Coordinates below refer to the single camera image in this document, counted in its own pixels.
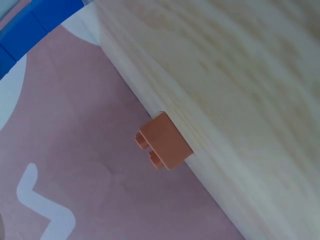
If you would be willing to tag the orange toy building brick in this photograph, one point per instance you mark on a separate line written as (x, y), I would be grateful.
(165, 140)

